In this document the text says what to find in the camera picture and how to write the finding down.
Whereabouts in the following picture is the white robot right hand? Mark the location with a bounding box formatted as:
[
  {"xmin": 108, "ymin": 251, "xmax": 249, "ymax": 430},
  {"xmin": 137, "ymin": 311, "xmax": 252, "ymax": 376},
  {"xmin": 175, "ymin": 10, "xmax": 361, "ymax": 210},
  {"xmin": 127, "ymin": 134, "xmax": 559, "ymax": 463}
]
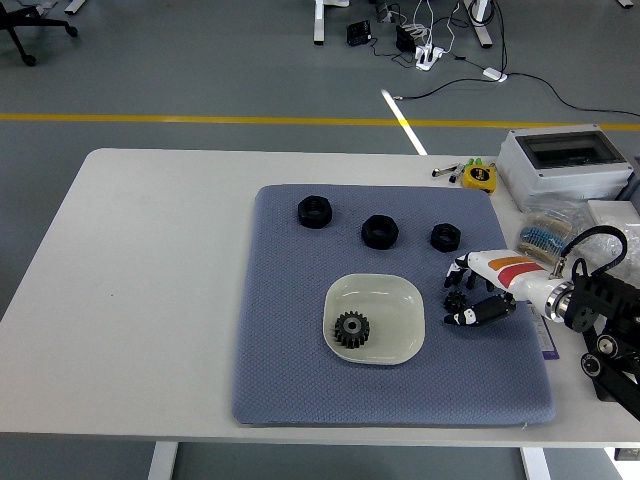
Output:
[{"xmin": 442, "ymin": 249, "xmax": 557, "ymax": 327}]

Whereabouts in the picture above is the large black gear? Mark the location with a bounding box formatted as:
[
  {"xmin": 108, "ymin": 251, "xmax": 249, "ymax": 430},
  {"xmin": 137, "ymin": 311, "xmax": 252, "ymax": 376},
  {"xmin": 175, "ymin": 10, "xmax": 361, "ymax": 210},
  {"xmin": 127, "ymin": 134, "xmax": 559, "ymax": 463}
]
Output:
[{"xmin": 333, "ymin": 310, "xmax": 372, "ymax": 350}]

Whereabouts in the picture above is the small black hex nut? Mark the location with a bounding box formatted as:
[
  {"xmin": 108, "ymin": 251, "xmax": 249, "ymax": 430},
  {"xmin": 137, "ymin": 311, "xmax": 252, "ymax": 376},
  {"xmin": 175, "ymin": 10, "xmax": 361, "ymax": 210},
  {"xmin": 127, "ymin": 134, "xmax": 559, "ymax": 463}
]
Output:
[{"xmin": 429, "ymin": 223, "xmax": 461, "ymax": 254}]

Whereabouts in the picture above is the flat white box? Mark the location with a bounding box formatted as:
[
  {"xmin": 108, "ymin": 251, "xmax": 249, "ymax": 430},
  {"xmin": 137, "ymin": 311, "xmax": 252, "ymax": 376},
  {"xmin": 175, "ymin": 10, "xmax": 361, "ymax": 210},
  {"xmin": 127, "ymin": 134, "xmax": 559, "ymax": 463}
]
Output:
[{"xmin": 585, "ymin": 198, "xmax": 640, "ymax": 229}]

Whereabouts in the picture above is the black and white button box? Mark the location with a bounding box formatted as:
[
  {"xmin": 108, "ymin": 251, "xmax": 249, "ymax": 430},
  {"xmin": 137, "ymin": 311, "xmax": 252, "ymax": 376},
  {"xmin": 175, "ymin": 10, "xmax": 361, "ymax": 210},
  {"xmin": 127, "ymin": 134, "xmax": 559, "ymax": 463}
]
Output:
[{"xmin": 592, "ymin": 374, "xmax": 621, "ymax": 403}]

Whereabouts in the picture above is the large black hex nut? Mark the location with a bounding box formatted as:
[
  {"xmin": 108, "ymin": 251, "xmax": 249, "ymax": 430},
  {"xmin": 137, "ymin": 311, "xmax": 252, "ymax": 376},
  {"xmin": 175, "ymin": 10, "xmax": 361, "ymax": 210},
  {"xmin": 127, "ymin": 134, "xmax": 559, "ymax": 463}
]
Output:
[{"xmin": 361, "ymin": 214, "xmax": 400, "ymax": 250}]

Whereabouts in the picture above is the black threaded hex nut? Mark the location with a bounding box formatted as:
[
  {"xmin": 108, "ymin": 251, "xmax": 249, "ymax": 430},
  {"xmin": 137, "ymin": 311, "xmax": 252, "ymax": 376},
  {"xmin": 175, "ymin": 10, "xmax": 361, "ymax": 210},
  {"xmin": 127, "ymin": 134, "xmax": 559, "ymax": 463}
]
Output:
[{"xmin": 296, "ymin": 195, "xmax": 333, "ymax": 230}]

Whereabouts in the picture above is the black charger box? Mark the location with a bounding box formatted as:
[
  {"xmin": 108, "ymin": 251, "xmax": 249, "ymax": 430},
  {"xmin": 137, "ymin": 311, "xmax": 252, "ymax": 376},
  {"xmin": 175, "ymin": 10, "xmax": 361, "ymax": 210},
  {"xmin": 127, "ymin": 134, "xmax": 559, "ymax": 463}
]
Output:
[{"xmin": 394, "ymin": 24, "xmax": 419, "ymax": 52}]

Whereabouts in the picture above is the bag of blue resistors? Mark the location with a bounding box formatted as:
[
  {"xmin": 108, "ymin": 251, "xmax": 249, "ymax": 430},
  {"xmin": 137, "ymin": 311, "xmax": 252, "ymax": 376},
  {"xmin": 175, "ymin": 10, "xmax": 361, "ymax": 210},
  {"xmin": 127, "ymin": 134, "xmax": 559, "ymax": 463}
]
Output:
[{"xmin": 514, "ymin": 199, "xmax": 594, "ymax": 264}]

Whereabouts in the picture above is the bag of clear parts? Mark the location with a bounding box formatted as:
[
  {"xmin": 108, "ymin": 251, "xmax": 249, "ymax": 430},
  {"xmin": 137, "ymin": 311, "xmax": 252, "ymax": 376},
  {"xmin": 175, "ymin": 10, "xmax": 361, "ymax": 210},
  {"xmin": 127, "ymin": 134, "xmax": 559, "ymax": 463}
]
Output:
[{"xmin": 579, "ymin": 217, "xmax": 640, "ymax": 281}]

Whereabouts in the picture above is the yellow tape measure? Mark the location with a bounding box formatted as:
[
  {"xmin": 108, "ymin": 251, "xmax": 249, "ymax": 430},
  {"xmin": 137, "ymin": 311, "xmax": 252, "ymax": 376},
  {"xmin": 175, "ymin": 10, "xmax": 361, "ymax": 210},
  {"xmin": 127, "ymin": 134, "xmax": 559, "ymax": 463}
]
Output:
[{"xmin": 460, "ymin": 163, "xmax": 497, "ymax": 194}]

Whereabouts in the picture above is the white square dish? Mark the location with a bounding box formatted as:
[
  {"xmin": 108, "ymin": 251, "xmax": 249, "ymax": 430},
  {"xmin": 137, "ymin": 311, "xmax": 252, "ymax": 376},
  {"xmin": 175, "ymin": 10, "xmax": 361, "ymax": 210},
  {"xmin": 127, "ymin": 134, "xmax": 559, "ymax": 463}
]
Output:
[{"xmin": 323, "ymin": 272, "xmax": 426, "ymax": 367}]

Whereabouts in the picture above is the white table leg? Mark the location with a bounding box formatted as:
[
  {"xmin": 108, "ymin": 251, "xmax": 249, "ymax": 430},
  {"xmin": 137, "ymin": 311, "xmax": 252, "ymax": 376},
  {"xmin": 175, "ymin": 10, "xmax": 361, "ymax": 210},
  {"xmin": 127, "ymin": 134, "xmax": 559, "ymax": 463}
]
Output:
[
  {"xmin": 147, "ymin": 442, "xmax": 179, "ymax": 480},
  {"xmin": 519, "ymin": 446, "xmax": 551, "ymax": 480}
]

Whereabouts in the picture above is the white power strip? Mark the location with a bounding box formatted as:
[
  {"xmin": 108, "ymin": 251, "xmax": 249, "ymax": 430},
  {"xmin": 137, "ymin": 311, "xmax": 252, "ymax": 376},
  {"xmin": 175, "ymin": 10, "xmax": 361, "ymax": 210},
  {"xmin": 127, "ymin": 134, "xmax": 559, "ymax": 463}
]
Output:
[{"xmin": 414, "ymin": 44, "xmax": 446, "ymax": 71}]

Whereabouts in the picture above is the blue-grey quilted mat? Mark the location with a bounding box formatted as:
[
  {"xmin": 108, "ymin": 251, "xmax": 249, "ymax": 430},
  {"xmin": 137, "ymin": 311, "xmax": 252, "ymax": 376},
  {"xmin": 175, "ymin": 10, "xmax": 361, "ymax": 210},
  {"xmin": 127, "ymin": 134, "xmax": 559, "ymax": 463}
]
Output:
[{"xmin": 230, "ymin": 183, "xmax": 556, "ymax": 428}]

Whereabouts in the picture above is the white desk leg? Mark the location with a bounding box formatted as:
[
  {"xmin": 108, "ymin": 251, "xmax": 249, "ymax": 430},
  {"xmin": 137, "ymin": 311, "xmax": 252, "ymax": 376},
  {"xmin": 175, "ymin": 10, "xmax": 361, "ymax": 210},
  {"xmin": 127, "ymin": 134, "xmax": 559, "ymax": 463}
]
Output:
[
  {"xmin": 462, "ymin": 0, "xmax": 494, "ymax": 49},
  {"xmin": 312, "ymin": 0, "xmax": 350, "ymax": 46}
]

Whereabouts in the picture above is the black power adapter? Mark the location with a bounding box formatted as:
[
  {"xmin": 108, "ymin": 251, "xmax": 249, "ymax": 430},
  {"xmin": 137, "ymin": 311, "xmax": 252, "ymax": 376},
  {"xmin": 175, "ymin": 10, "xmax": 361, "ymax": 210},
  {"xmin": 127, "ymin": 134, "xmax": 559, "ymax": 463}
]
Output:
[{"xmin": 346, "ymin": 20, "xmax": 372, "ymax": 46}]

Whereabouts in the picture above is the black office chair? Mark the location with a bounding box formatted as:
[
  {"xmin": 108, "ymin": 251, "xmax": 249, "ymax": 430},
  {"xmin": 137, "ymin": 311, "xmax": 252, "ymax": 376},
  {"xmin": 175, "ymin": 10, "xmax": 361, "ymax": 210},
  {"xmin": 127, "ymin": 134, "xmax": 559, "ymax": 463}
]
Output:
[{"xmin": 0, "ymin": 0, "xmax": 80, "ymax": 68}]

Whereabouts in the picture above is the grey electrical enclosure box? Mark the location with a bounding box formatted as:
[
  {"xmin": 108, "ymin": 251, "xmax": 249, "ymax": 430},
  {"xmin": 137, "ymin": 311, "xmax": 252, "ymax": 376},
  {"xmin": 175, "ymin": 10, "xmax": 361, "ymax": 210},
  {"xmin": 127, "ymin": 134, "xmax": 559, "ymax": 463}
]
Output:
[{"xmin": 495, "ymin": 127, "xmax": 635, "ymax": 214}]

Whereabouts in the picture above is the long black floor cable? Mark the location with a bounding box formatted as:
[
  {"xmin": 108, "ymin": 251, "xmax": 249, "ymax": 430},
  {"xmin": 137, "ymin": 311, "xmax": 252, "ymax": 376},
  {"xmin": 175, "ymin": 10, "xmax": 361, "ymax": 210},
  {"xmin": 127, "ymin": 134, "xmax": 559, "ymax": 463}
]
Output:
[{"xmin": 504, "ymin": 71, "xmax": 640, "ymax": 120}]

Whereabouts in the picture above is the black floor cable with plug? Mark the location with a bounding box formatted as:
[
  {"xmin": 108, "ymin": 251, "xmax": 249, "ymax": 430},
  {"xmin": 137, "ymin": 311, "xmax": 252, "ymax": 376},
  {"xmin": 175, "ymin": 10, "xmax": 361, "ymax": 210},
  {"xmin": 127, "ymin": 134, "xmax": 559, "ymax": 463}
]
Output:
[{"xmin": 394, "ymin": 74, "xmax": 486, "ymax": 101}]

